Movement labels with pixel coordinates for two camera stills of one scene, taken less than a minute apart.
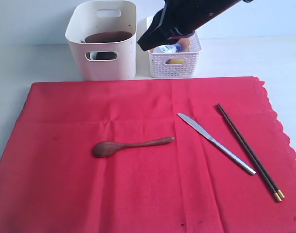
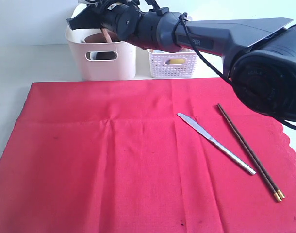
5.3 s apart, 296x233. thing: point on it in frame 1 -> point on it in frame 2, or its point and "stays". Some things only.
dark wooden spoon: [106, 148] -> [106, 35]
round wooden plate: [108, 37] stays
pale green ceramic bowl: [93, 56] stays
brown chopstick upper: [281, 194] stays
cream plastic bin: [110, 60] stays
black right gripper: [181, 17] -> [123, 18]
